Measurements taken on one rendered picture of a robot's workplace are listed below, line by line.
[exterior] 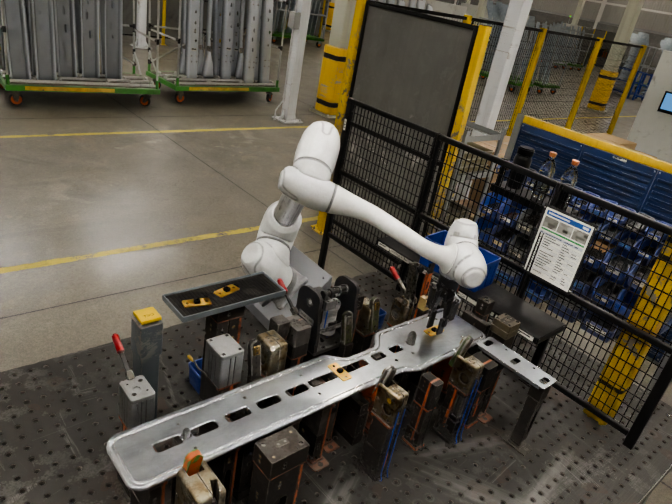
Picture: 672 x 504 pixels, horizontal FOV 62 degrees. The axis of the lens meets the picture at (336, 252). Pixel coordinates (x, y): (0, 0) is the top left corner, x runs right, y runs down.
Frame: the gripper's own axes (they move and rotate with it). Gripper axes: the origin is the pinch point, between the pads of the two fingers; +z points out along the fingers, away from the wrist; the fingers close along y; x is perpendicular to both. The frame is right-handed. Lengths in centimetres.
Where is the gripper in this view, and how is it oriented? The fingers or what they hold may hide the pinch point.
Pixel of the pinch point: (436, 322)
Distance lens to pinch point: 209.4
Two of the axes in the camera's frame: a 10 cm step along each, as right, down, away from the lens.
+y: 6.4, 4.4, -6.3
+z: -1.7, 8.8, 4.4
